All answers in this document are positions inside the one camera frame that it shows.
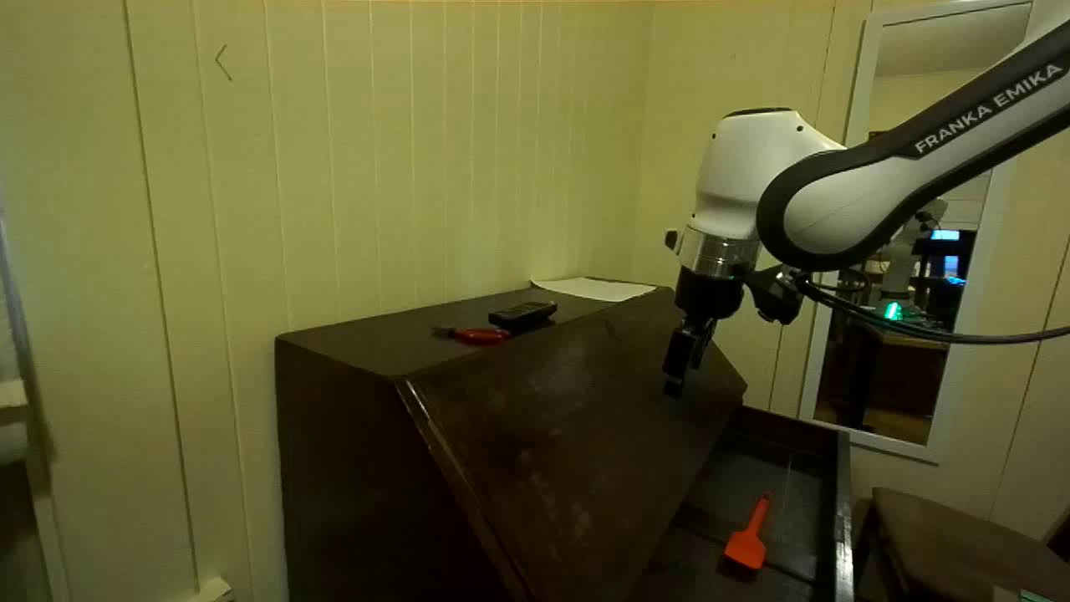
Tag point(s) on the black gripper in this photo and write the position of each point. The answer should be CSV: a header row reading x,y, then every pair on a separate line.
x,y
706,297

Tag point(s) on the black rectangular device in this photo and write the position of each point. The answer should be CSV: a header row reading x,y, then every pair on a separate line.
x,y
524,313

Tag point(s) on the white paper sheet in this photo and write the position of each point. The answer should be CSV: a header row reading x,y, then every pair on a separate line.
x,y
592,290

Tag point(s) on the dark wooden slant desk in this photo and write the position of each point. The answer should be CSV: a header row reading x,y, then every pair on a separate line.
x,y
524,447

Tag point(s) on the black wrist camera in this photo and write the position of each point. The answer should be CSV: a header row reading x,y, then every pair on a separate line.
x,y
778,297

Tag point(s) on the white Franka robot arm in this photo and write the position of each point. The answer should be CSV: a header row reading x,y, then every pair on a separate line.
x,y
858,187

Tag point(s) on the white framed window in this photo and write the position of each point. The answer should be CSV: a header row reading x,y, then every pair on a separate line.
x,y
903,322

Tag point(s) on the orange plastic scraper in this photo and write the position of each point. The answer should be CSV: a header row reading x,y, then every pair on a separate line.
x,y
746,544

